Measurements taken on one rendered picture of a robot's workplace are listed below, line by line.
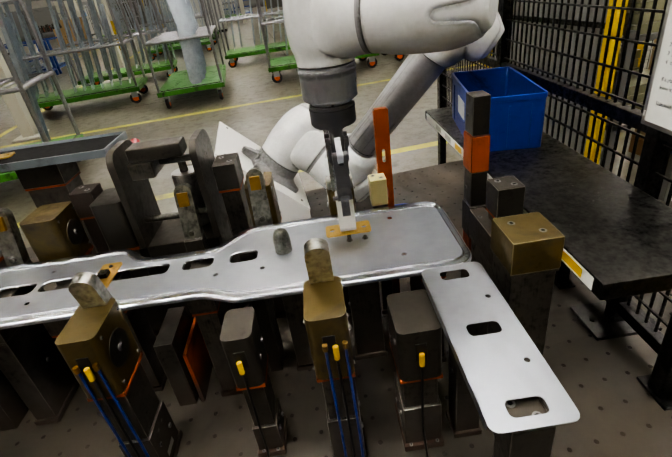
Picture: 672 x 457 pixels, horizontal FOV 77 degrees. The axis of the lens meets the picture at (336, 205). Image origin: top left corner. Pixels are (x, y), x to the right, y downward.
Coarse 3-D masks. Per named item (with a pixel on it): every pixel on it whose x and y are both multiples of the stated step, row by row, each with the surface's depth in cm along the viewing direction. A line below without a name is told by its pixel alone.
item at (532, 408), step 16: (512, 400) 49; (528, 400) 48; (512, 416) 47; (512, 432) 45; (528, 432) 45; (544, 432) 46; (496, 448) 53; (512, 448) 46; (528, 448) 47; (544, 448) 47
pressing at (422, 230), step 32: (288, 224) 88; (320, 224) 87; (384, 224) 84; (416, 224) 82; (448, 224) 81; (96, 256) 86; (128, 256) 85; (160, 256) 83; (192, 256) 82; (224, 256) 81; (288, 256) 78; (352, 256) 75; (384, 256) 74; (416, 256) 73; (448, 256) 72; (0, 288) 81; (64, 288) 78; (128, 288) 75; (160, 288) 74; (192, 288) 73; (224, 288) 72; (256, 288) 71; (288, 288) 70; (0, 320) 72; (32, 320) 71
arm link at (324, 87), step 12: (300, 72) 63; (312, 72) 62; (324, 72) 61; (336, 72) 61; (348, 72) 63; (300, 84) 65; (312, 84) 63; (324, 84) 62; (336, 84) 62; (348, 84) 63; (312, 96) 64; (324, 96) 63; (336, 96) 63; (348, 96) 64
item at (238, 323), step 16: (224, 320) 66; (240, 320) 66; (256, 320) 68; (224, 336) 63; (240, 336) 63; (256, 336) 66; (240, 352) 63; (256, 352) 65; (240, 368) 64; (256, 368) 66; (240, 384) 67; (256, 384) 67; (256, 400) 70; (272, 400) 74; (256, 416) 70; (272, 416) 72; (256, 432) 73; (272, 432) 74; (272, 448) 76
